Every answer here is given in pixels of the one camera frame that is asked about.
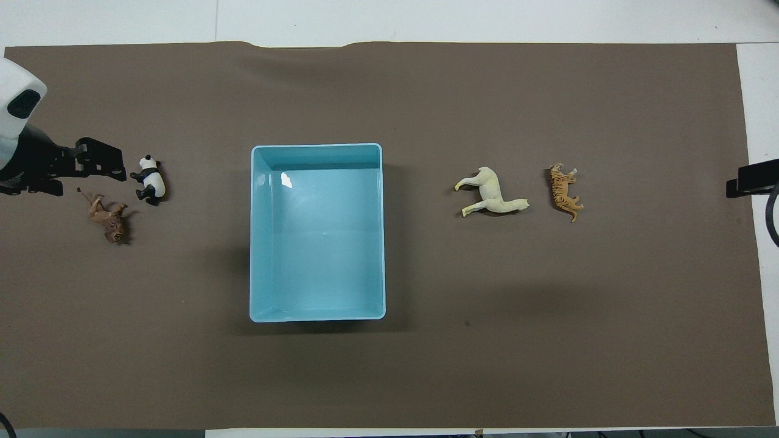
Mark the brown lion toy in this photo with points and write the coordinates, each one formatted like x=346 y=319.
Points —
x=112 y=226

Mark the orange striped tiger toy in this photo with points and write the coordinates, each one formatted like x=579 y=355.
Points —
x=563 y=191

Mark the cream llama toy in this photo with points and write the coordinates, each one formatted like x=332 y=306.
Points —
x=493 y=191

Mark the brown table mat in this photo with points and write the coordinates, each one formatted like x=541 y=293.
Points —
x=487 y=304

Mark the light blue storage box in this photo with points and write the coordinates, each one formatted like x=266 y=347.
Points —
x=316 y=255

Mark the black and white panda toy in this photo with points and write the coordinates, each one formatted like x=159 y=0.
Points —
x=152 y=181

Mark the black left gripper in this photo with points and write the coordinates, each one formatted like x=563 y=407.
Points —
x=36 y=161

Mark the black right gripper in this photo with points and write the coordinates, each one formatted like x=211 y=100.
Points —
x=761 y=173

